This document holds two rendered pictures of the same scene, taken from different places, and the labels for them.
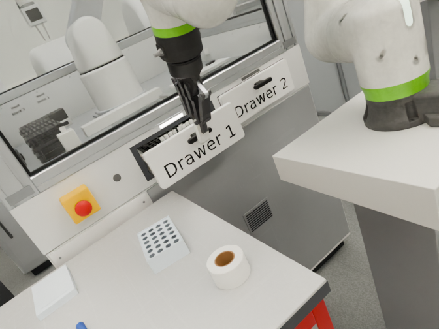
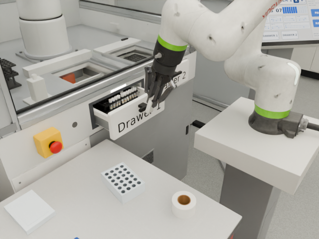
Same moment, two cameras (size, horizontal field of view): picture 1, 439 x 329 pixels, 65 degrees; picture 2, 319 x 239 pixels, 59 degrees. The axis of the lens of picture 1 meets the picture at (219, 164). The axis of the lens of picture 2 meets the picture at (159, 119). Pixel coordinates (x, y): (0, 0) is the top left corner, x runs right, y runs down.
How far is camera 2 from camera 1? 0.43 m
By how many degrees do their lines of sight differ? 24
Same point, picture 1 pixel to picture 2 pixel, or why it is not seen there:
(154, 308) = (133, 228)
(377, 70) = (272, 101)
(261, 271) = (202, 208)
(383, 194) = (268, 172)
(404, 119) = (275, 129)
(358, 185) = (254, 164)
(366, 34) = (274, 82)
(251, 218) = not seen: hidden behind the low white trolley
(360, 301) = not seen: hidden behind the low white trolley
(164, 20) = (176, 40)
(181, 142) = (132, 109)
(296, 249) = not seen: hidden behind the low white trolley
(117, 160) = (79, 111)
